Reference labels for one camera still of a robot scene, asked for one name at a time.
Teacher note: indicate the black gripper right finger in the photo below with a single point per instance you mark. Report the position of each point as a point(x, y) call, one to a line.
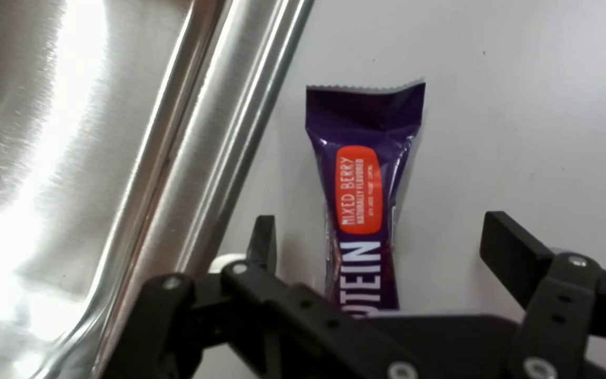
point(562, 301)

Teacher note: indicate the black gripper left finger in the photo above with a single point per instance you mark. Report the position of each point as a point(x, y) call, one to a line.
point(261, 330)

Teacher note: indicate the stainless steel sink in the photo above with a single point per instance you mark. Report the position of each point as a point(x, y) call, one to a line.
point(71, 140)

